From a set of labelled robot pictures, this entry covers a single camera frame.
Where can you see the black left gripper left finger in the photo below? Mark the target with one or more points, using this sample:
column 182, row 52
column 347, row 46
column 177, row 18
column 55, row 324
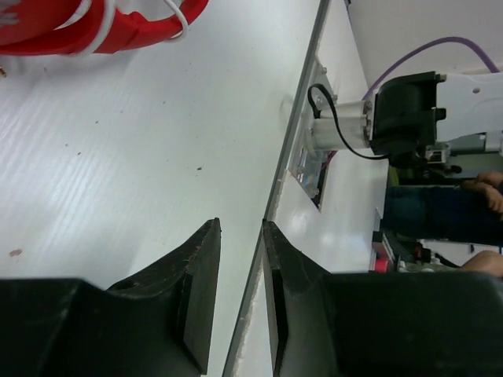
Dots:
column 156, row 322

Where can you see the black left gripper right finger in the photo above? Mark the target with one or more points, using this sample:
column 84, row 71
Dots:
column 377, row 324

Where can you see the red headphones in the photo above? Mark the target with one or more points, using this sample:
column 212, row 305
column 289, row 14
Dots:
column 40, row 28

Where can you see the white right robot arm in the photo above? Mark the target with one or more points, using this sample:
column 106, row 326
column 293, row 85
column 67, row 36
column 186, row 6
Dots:
column 408, row 116

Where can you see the person in blue jeans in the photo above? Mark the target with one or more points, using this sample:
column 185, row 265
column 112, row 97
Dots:
column 469, row 213

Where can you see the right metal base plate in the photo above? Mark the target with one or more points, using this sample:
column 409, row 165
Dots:
column 307, row 158

